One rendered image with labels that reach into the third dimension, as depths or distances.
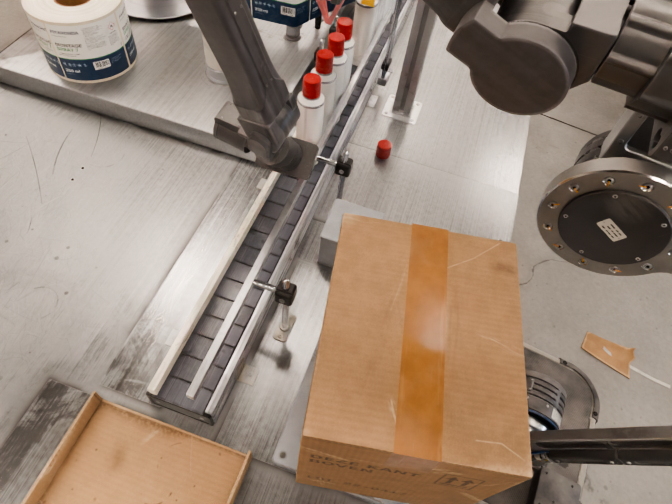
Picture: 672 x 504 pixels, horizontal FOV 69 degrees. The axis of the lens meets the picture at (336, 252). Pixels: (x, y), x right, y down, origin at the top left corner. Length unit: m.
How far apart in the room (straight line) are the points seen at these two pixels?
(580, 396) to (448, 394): 1.16
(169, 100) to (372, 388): 0.87
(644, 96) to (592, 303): 1.84
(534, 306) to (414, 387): 1.56
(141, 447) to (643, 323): 1.92
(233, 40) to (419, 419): 0.47
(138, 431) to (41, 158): 0.65
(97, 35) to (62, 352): 0.67
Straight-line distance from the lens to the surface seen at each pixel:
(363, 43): 1.30
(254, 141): 0.73
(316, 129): 0.99
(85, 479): 0.87
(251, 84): 0.67
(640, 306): 2.34
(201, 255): 0.99
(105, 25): 1.26
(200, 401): 0.81
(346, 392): 0.55
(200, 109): 1.20
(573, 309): 2.17
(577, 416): 1.69
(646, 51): 0.42
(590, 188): 0.74
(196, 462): 0.83
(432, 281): 0.63
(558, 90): 0.42
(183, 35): 1.43
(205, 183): 1.10
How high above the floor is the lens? 1.64
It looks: 55 degrees down
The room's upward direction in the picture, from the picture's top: 9 degrees clockwise
